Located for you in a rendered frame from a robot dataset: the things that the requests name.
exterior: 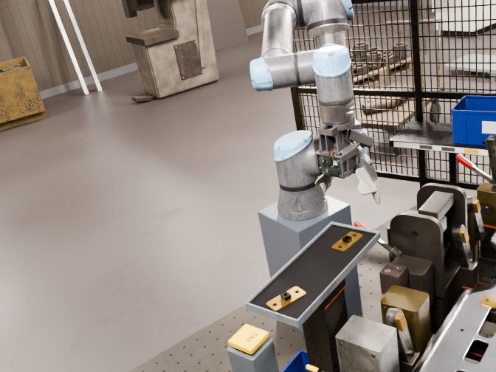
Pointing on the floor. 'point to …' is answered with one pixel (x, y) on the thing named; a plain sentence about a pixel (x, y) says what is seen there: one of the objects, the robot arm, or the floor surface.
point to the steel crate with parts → (18, 94)
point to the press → (173, 47)
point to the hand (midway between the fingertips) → (353, 196)
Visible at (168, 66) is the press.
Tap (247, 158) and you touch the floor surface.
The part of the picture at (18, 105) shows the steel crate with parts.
